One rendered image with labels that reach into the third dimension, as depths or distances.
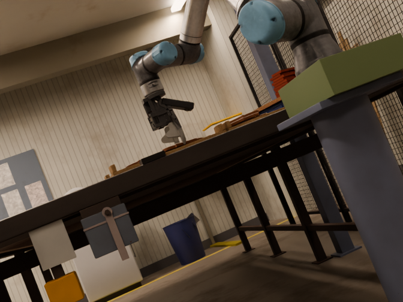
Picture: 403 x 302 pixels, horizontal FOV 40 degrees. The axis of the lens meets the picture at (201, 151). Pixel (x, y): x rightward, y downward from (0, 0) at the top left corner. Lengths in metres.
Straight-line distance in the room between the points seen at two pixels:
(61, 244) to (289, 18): 0.90
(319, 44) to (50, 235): 0.93
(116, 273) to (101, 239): 5.07
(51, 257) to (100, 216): 0.18
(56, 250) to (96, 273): 5.03
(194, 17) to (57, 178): 5.78
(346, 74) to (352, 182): 0.30
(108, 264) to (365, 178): 5.37
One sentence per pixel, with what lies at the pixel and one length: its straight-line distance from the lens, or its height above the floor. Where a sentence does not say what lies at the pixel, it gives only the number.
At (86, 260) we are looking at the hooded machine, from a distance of 6.70.
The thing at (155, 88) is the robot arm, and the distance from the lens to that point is 1.94.
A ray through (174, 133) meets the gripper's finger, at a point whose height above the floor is 0.99.
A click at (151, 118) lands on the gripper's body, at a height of 1.07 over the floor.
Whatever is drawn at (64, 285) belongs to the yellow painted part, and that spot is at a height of 0.68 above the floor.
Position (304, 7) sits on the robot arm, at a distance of 1.61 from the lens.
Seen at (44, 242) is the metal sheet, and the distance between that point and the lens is 1.69.
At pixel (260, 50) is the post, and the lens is 3.99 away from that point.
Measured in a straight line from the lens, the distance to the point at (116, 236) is 1.65.
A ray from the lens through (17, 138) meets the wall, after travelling 7.61.
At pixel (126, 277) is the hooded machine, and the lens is 6.74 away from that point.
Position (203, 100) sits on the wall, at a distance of 8.07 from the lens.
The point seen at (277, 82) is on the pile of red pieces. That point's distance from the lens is 2.93.
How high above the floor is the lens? 0.78
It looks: 4 degrees up
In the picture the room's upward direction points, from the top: 22 degrees counter-clockwise
